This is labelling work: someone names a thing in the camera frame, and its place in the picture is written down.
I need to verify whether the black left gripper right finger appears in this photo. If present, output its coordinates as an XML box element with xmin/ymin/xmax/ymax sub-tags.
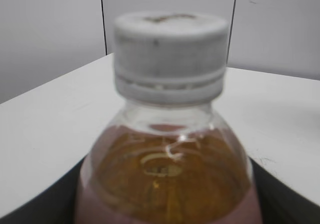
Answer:
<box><xmin>250</xmin><ymin>158</ymin><xmax>320</xmax><ymax>224</ymax></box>

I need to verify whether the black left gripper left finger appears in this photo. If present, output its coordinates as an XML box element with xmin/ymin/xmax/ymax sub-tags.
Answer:
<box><xmin>0</xmin><ymin>159</ymin><xmax>84</xmax><ymax>223</ymax></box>

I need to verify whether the oolong tea bottle pink label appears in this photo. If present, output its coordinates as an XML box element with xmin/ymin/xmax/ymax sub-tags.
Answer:
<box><xmin>74</xmin><ymin>100</ymin><xmax>264</xmax><ymax>224</ymax></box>

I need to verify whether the grey bottle cap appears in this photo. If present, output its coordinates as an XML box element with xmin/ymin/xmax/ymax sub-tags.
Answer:
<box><xmin>113</xmin><ymin>12</ymin><xmax>229</xmax><ymax>105</ymax></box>

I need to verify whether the black hanging cable left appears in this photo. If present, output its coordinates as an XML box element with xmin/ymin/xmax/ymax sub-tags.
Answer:
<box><xmin>99</xmin><ymin>0</ymin><xmax>109</xmax><ymax>56</ymax></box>

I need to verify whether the black hanging cable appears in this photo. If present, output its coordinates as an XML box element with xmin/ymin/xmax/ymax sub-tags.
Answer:
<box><xmin>225</xmin><ymin>0</ymin><xmax>240</xmax><ymax>66</ymax></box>
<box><xmin>99</xmin><ymin>0</ymin><xmax>109</xmax><ymax>56</ymax></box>

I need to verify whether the black hanging cable right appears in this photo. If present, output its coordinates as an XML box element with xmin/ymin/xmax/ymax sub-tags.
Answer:
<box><xmin>225</xmin><ymin>0</ymin><xmax>240</xmax><ymax>66</ymax></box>

